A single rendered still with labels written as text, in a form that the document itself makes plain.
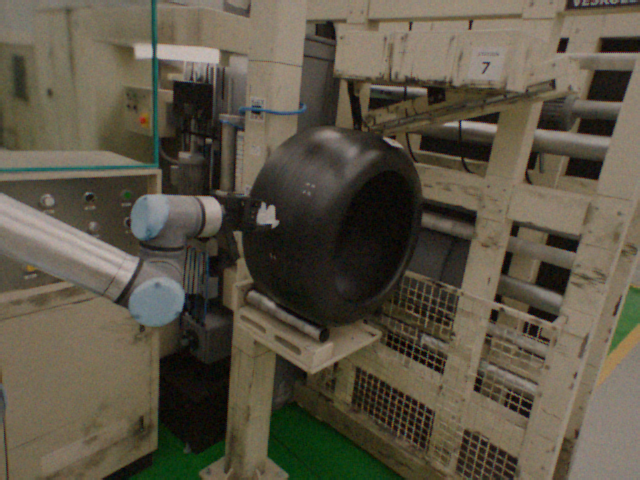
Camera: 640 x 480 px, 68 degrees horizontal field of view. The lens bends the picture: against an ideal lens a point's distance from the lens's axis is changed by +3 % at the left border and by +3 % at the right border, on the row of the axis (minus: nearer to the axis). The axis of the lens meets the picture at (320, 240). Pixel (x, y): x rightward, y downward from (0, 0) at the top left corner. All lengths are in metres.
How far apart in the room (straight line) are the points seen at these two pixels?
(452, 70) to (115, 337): 1.43
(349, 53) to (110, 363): 1.37
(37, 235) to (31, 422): 1.11
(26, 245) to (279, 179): 0.64
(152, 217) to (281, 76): 0.76
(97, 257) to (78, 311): 0.90
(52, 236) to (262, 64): 0.92
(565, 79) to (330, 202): 0.72
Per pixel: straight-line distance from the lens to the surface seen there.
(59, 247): 0.87
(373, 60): 1.61
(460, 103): 1.58
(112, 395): 1.99
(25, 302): 1.70
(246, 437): 2.02
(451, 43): 1.47
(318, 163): 1.22
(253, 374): 1.85
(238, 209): 1.10
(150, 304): 0.87
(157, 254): 0.99
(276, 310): 1.50
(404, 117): 1.67
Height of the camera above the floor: 1.58
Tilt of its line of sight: 17 degrees down
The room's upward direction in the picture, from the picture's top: 6 degrees clockwise
